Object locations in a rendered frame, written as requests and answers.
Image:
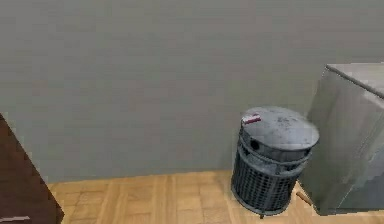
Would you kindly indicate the grey round mesh bin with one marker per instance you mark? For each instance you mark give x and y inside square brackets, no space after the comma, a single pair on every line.
[276,143]

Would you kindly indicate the grey metal fridge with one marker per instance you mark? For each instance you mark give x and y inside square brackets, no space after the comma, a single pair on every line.
[346,140]

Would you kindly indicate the dark brown wooden cupboard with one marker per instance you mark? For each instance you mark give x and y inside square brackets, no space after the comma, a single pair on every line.
[20,186]

